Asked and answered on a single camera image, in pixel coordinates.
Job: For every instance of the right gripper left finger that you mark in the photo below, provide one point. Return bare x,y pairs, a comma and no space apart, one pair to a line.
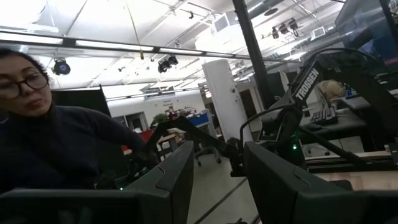
168,193

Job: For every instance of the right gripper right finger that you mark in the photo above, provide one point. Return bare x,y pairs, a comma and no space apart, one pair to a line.
280,193

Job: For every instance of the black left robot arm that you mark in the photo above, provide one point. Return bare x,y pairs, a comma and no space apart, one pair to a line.
306,84

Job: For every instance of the black background robot arm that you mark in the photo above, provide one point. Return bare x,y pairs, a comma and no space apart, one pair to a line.
199,137

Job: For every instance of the black computer mouse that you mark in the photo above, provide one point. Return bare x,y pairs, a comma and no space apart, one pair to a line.
313,127

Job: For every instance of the blue storage box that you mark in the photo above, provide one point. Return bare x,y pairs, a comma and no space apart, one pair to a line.
198,119

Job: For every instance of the black computer keyboard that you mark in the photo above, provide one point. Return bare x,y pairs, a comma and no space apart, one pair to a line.
323,116

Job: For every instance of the grey side desk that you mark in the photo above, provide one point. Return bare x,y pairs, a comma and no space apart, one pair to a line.
339,123

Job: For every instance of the white round pillar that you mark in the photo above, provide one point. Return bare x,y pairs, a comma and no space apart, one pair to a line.
225,99

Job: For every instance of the person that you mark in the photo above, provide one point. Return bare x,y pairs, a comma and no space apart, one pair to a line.
56,146

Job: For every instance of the black partition screen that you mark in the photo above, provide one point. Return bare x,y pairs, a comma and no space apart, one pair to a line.
82,99

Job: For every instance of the black ceiling spotlight cluster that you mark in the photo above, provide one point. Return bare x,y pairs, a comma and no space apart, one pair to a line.
167,63
283,28

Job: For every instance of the long LED light bar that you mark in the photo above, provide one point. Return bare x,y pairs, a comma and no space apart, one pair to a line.
109,46

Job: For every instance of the black-rimmed glasses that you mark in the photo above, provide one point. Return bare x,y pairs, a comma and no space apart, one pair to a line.
21,84

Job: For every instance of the black vertical frame post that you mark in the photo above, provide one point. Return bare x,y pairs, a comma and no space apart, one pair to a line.
253,53

